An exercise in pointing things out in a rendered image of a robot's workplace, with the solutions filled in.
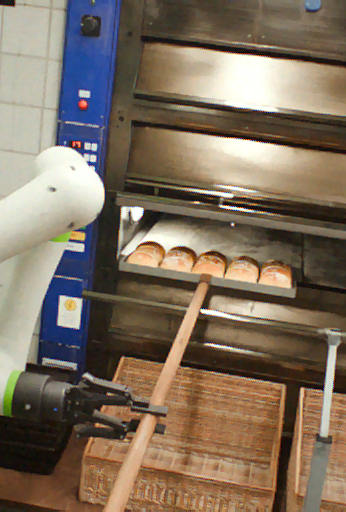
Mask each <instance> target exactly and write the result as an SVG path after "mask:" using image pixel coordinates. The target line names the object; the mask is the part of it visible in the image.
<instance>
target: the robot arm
mask: <svg viewBox="0 0 346 512"><path fill-rule="evenodd" d="M103 200H104V190H103V186H102V183H101V181H100V179H99V176H98V175H97V174H96V173H95V171H94V170H92V169H91V168H90V167H88V164H87V162H86V161H85V159H84V158H82V157H81V156H80V155H79V153H78V152H76V151H75V150H73V149H71V148H67V147H51V148H48V149H46V150H44V151H43V152H41V154H40V155H39V156H38V157H37V158H35V160H34V161H33V163H32V165H31V168H30V171H29V174H28V179H27V182H26V185H25V186H23V187H22V188H20V189H19V190H17V191H16V192H14V193H13V194H10V195H8V196H7V197H5V198H4V199H2V201H0V263H1V262H3V261H5V260H7V259H8V263H7V268H6V273H5V277H4V281H3V285H2V288H1V292H0V416H6V417H12V418H18V419H23V420H29V421H34V422H41V421H43V419H48V420H53V421H60V422H68V423H69V424H71V425H74V428H75V431H76V433H75V438H76V439H80V438H85V437H92V438H102V439H114V440H124V438H125V436H126V433H127V432H135V433H136V431H137V429H138V426H139V424H140V422H141V420H139V419H134V418H132V419H131V420H130V422H128V421H125V420H122V419H119V418H116V417H113V416H110V415H107V414H103V413H100V412H98V410H97V409H94V406H97V405H111V406H128V408H130V407H131V412H137V413H143V414H149V415H156V416H162V417H166V416H167V413H168V407H167V406H161V405H155V404H150V401H149V400H147V399H141V398H135V397H134V396H133V393H132V391H133V390H132V388H130V386H126V385H122V384H118V383H115V382H111V381H107V380H102V379H99V378H95V377H94V376H92V375H91V374H89V373H85V375H84V376H82V378H81V380H80V382H79V383H75V384H69V383H65V382H60V381H53V380H52V381H51V377H50V376H49V375H43V374H38V373H31V372H25V366H26V359H27V355H28V350H29V346H30V342H31V337H32V333H33V329H34V326H35V322H37V319H38V315H39V312H40V309H41V306H42V303H43V300H44V297H45V295H46V291H47V289H48V286H49V284H50V281H51V279H52V276H53V274H54V272H55V268H56V266H57V264H58V262H59V260H61V257H62V255H63V253H64V251H65V248H66V245H67V243H68V240H69V238H70V236H71V233H72V231H74V230H77V229H79V228H82V227H85V226H87V225H89V223H90V222H92V221H93V220H94V219H95V218H96V217H97V216H98V214H99V213H100V211H101V209H102V206H103ZM85 386H86V388H89V386H90V388H92V389H95V390H99V391H103V392H108V393H111V394H115V395H100V394H92V393H90V392H89V391H88V390H87V389H86V388H85ZM85 421H88V422H92V423H98V424H102V425H105V426H109V427H99V426H86V425H85V424H84V425H81V424H80V423H83V422H85ZM110 427H112V428H110Z"/></svg>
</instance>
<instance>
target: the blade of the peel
mask: <svg viewBox="0 0 346 512"><path fill-rule="evenodd" d="M137 246H138V245H137ZM137 246H136V248H135V249H134V250H133V251H132V252H129V253H128V254H127V255H126V256H125V257H124V258H123V259H122V260H121V261H120V262H119V271H125V272H133V273H139V274H145V275H151V276H159V277H165V278H171V279H179V280H185V281H191V282H197V283H199V280H200V277H201V275H202V274H195V273H192V269H193V267H194V264H195V263H193V266H192V268H191V273H189V272H182V271H175V269H169V268H162V267H160V264H159V265H158V267H156V266H149V265H142V264H136V263H129V262H127V259H128V257H129V256H131V255H132V254H134V252H135V251H136V249H137ZM226 257H227V260H228V265H227V267H226V271H225V273H224V278H222V277H215V276H212V280H211V281H212V282H211V285H217V286H225V287H231V288H237V289H243V290H251V291H257V292H263V294H270V295H277V296H283V297H289V298H295V296H296V266H289V265H288V266H289V268H290V273H292V274H290V278H292V282H290V285H292V286H290V288H288V287H281V286H275V285H269V284H261V283H258V282H259V280H260V277H259V276H260V273H261V271H260V268H261V266H262V264H263V263H264V262H262V261H257V262H258V264H259V271H258V278H257V279H256V283H255V282H249V281H241V280H235V279H229V278H225V275H226V274H227V271H228V267H229V266H230V261H231V260H232V259H233V258H234V257H229V256H226Z"/></svg>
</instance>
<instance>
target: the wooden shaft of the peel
mask: <svg viewBox="0 0 346 512"><path fill-rule="evenodd" d="M207 289H208V284H207V283H206V282H201V283H200V284H199V286H197V288H196V290H195V294H194V296H193V298H192V301H191V303H190V306H189V308H188V310H187V313H186V315H185V318H184V321H183V323H182V325H181V328H180V330H179V333H178V335H177V337H175V341H174V343H173V345H172V348H171V350H170V353H169V355H168V357H167V360H166V362H165V365H164V368H163V370H162V372H161V375H160V377H159V380H158V382H157V384H156V388H155V390H154V392H153V395H151V397H150V399H149V401H150V404H155V405H161V406H163V405H164V403H165V400H166V397H167V395H168V392H169V389H170V387H171V383H172V381H173V378H174V375H175V373H177V370H178V367H179V365H180V361H181V358H182V356H183V353H184V350H185V348H186V345H187V343H188V340H189V336H190V334H191V331H192V328H193V326H194V323H195V320H196V318H197V314H199V311H200V309H201V306H202V304H203V301H204V298H205V296H206V292H207ZM159 417H160V416H156V415H149V414H144V415H143V417H142V419H141V422H140V424H139V426H138V429H137V431H136V434H135V437H134V439H133V442H132V444H131V446H130V449H128V451H127V453H126V456H125V458H124V462H123V464H122V466H121V469H120V471H119V473H118V476H117V478H116V480H115V484H114V486H113V489H112V491H111V493H110V496H109V498H108V500H107V503H106V505H104V509H103V511H102V512H123V511H124V508H125V504H126V502H127V499H128V496H130V494H131V491H132V489H133V486H134V482H135V480H136V477H137V474H138V472H139V469H140V466H141V464H142V461H143V457H144V455H145V452H146V450H147V447H148V444H149V442H150V439H151V436H153V433H154V430H155V427H156V425H157V422H158V420H159Z"/></svg>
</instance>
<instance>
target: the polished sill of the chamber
mask: <svg viewBox="0 0 346 512"><path fill-rule="evenodd" d="M125 256H126V255H125V254H120V255H119V256H118V257H117V261H116V269H119V262H120V261H121V260H122V259H123V258H124V257H125ZM295 298H298V299H305V300H311V301H318V302H324V303H331V304H337V305H344V306H346V289H345V288H338V287H331V286H325V285H318V284H311V283H305V282H298V281H296V296H295Z"/></svg>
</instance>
